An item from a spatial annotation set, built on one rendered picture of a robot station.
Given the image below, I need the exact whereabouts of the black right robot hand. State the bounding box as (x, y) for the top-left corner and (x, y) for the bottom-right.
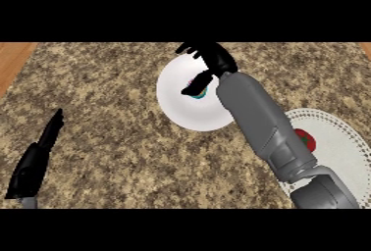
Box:
(175, 41), (240, 97)

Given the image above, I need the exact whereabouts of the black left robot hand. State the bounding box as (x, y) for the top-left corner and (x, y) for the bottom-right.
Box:
(3, 108), (65, 200)

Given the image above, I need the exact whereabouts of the colourful cupcake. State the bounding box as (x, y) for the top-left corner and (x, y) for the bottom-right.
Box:
(186, 77), (210, 100)

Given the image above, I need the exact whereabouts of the white round plate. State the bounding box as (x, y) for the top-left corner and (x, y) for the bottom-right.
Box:
(155, 53), (238, 132)

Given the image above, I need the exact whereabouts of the red tomato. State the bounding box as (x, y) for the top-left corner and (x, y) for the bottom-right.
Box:
(293, 127), (318, 153)

